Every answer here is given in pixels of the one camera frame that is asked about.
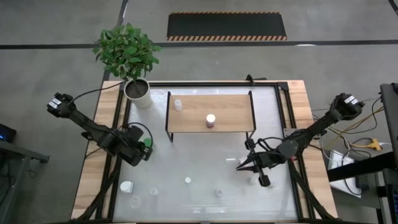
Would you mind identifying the thin black cable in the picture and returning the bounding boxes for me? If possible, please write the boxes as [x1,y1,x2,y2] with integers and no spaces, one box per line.
[71,80,127,101]

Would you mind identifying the black floor mat hazard stripes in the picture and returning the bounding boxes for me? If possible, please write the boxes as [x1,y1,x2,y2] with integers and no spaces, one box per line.
[166,11,287,42]

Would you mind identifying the black camera clamp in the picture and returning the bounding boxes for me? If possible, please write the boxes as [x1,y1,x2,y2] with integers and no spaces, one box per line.
[245,73,267,85]

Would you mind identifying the black aluminium table frame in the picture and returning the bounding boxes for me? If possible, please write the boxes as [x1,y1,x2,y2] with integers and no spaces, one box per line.
[95,81,315,223]

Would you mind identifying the black desk bar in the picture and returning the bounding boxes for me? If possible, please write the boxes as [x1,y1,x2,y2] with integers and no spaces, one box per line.
[326,151,398,183]

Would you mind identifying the white melatonin bottle blue label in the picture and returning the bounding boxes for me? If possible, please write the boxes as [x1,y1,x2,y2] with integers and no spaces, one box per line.
[119,180,135,194]

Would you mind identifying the white papers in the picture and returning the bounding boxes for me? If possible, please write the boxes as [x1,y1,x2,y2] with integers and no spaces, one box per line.
[328,150,363,198]

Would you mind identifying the green leafy plant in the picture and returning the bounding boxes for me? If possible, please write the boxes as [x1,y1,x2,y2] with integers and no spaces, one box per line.
[92,22,163,82]

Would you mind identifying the yellow cable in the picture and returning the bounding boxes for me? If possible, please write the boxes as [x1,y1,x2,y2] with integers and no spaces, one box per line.
[323,105,385,150]

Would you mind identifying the yellow power splitter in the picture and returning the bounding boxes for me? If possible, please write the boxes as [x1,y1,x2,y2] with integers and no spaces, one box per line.
[366,138,382,152]

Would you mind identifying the white round plant pot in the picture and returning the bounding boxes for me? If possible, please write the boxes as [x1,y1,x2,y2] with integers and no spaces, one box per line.
[123,77,153,110]

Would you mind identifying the wooden shelf with black frame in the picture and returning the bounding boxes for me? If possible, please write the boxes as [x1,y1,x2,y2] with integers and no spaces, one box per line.
[164,90,257,143]

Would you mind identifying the black device with blue light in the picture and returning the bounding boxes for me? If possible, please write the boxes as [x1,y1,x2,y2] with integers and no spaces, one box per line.
[0,123,17,144]

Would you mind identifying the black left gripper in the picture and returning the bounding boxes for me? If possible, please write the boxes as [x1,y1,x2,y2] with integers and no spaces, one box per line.
[123,123,154,167]

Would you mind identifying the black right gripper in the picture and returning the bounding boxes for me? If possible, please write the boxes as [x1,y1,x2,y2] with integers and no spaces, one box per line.
[236,138,282,187]

